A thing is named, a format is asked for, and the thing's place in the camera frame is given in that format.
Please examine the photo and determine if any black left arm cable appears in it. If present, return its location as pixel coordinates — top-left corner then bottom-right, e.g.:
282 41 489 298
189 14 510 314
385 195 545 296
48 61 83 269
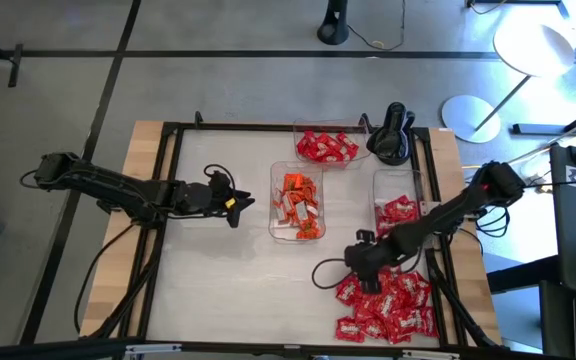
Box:
72 214 144 335

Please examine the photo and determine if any red Skittles candy pack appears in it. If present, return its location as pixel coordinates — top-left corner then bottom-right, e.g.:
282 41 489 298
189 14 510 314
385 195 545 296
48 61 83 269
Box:
335 316 367 344
417 306 440 339
336 277 364 307
378 289 404 319
391 212 421 229
408 289 433 309
392 307 423 345
380 267 402 290
375 204 399 237
355 294 384 321
362 317 392 342
385 194 419 216
397 271 432 295

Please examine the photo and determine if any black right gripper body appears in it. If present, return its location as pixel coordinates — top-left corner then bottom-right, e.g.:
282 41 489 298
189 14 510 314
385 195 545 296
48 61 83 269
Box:
345 238 400 282

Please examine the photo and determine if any clear plastic bin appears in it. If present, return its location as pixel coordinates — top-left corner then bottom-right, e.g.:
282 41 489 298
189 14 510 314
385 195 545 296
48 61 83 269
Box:
267 160 328 244
371 167 434 250
292 118 372 166

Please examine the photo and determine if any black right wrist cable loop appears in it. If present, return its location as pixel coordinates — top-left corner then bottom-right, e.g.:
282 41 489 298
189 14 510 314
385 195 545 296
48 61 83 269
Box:
311 257 350 291

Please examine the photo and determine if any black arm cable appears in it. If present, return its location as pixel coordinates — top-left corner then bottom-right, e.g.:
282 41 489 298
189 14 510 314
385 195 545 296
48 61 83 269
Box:
72 214 144 335
475 204 513 239

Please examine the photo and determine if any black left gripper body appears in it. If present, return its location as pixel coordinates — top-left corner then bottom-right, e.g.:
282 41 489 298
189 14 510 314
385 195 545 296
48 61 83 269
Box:
175 169 235 219

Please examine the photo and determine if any black left wrist cable loop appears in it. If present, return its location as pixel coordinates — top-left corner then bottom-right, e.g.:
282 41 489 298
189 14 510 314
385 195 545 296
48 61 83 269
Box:
203 163 237 194

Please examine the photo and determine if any orange Reese's candy pack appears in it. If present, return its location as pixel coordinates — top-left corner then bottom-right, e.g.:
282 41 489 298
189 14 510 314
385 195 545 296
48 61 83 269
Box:
300 177 319 201
295 219 324 241
292 203 319 226
273 187 292 221
287 192 310 212
283 173 305 192

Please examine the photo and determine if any black floor stand pole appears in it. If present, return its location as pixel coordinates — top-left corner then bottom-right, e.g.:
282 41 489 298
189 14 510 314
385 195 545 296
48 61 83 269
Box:
316 0 352 46

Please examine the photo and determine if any black floor cable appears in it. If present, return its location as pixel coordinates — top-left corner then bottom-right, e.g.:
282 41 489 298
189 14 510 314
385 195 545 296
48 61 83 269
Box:
347 0 408 52

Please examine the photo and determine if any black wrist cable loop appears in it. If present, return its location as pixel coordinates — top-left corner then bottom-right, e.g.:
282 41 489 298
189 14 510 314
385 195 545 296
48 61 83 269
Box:
311 257 350 291
203 163 237 194

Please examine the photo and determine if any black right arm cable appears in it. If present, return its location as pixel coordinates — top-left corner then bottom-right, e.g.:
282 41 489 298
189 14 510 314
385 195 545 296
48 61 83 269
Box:
475 204 513 239

